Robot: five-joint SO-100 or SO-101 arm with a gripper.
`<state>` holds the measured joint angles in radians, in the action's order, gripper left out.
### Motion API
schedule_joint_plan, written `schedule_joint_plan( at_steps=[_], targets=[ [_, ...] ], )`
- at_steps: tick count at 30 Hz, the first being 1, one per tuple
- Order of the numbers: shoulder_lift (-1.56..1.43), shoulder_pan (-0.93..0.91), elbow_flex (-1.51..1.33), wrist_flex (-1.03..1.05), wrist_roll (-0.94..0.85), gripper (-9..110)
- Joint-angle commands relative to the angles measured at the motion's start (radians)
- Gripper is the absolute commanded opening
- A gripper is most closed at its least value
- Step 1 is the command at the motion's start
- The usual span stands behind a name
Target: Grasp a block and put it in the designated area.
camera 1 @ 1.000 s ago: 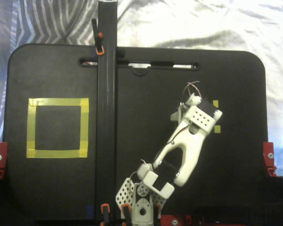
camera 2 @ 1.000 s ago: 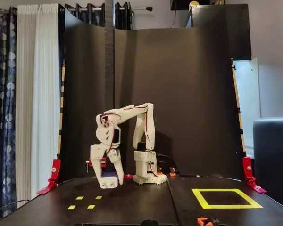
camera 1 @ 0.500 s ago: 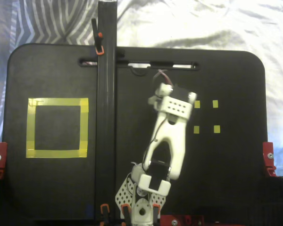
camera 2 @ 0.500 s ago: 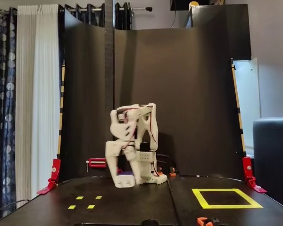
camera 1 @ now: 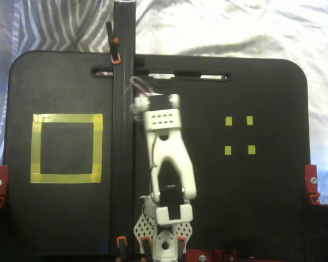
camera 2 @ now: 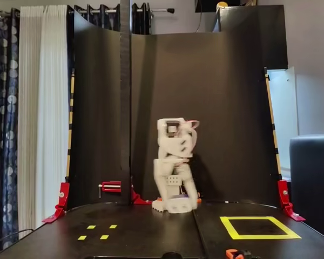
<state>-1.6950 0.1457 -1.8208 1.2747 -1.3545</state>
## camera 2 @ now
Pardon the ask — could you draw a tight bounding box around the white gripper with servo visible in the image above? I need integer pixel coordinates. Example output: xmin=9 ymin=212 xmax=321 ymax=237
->
xmin=153 ymin=159 xmax=198 ymax=209

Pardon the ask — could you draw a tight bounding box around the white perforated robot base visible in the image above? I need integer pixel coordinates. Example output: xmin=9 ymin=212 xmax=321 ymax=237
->
xmin=152 ymin=199 xmax=168 ymax=214

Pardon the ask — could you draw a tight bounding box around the red screw clamp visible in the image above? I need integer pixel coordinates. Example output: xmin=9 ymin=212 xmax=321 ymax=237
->
xmin=98 ymin=181 xmax=123 ymax=199

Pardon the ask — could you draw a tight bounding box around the black curved backdrop board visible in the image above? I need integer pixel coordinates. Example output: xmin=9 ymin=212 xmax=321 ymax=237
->
xmin=66 ymin=4 xmax=289 ymax=214

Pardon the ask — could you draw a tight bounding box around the yellow tape square outline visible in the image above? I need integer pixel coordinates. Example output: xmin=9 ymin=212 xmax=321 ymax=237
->
xmin=219 ymin=215 xmax=302 ymax=240

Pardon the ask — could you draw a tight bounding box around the yellow black striped stick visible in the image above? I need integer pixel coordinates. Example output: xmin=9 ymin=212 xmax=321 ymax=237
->
xmin=65 ymin=69 xmax=76 ymax=187
xmin=264 ymin=66 xmax=284 ymax=181

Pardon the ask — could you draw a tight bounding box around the white cabinet door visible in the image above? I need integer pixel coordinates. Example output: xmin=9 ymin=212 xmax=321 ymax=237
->
xmin=267 ymin=66 xmax=300 ymax=180

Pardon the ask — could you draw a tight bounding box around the white curtain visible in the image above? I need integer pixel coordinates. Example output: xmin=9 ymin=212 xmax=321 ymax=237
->
xmin=17 ymin=4 xmax=71 ymax=240

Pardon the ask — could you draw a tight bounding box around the silver curtain rod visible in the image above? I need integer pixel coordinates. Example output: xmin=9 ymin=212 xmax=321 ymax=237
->
xmin=75 ymin=8 xmax=176 ymax=14

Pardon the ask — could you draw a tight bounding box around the dark grommet curtain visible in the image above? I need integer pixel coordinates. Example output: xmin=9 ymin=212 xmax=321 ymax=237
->
xmin=67 ymin=3 xmax=152 ymax=35

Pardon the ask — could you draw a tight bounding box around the dark blue patterned curtain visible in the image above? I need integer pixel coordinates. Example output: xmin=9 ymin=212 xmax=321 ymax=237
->
xmin=0 ymin=8 xmax=21 ymax=250

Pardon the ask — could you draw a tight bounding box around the red pole base bracket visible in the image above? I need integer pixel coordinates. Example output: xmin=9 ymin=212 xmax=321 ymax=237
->
xmin=130 ymin=175 xmax=153 ymax=205

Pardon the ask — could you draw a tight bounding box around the red white gripper servo cable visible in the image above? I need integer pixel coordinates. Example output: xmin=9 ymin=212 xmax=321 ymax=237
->
xmin=182 ymin=119 xmax=201 ymax=132

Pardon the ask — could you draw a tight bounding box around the long-handled orange black clamp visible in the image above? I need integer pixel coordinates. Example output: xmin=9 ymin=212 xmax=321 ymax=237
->
xmin=225 ymin=249 xmax=252 ymax=259

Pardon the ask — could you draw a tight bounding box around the black vertical camera pole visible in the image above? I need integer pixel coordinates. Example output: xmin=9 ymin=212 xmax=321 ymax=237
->
xmin=119 ymin=0 xmax=132 ymax=205

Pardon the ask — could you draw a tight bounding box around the red backdrop corner bracket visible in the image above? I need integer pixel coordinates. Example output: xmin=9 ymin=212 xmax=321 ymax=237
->
xmin=42 ymin=182 xmax=71 ymax=224
xmin=276 ymin=180 xmax=306 ymax=222

